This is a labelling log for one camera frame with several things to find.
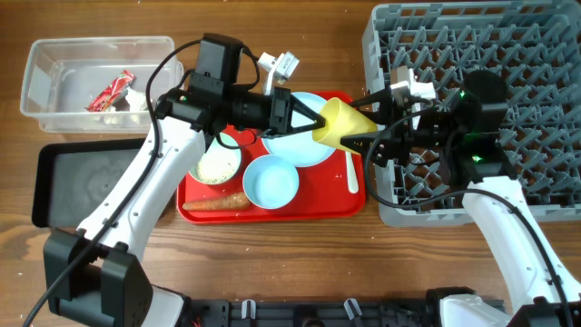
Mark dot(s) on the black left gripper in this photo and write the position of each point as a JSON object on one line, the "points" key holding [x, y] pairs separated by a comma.
{"points": [[280, 105]]}

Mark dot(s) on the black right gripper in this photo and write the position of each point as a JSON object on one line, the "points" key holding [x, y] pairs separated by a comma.
{"points": [[391, 139]]}

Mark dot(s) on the yellow plastic cup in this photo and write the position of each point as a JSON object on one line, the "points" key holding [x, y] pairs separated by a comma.
{"points": [[341, 120]]}

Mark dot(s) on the light blue bowl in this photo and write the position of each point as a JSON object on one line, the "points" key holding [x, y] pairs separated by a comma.
{"points": [[270, 182]]}

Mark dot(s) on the green bowl with rice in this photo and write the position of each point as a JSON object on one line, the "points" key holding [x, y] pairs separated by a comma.
{"points": [[220, 163]]}

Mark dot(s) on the white tissue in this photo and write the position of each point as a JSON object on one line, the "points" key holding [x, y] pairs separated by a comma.
{"points": [[137, 101]]}

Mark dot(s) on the red snack wrapper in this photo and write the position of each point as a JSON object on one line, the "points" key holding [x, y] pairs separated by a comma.
{"points": [[112, 93]]}

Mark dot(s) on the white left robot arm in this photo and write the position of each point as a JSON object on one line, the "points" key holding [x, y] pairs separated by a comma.
{"points": [[94, 275]]}

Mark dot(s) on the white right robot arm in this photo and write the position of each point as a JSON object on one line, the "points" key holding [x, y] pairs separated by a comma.
{"points": [[504, 191]]}

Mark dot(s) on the grey dishwasher rack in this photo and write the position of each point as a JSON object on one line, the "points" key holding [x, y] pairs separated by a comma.
{"points": [[534, 46]]}

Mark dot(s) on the clear plastic waste bin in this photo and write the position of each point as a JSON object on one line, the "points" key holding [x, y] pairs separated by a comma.
{"points": [[63, 76]]}

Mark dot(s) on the black waste tray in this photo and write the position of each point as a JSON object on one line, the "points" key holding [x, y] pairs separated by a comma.
{"points": [[72, 179]]}

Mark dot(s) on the light blue plate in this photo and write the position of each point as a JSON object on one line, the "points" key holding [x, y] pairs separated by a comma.
{"points": [[300, 149]]}

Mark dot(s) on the white plastic spoon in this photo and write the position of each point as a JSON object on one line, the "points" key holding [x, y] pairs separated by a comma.
{"points": [[352, 180]]}

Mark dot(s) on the orange carrot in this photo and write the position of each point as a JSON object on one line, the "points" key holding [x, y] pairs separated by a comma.
{"points": [[234, 201]]}

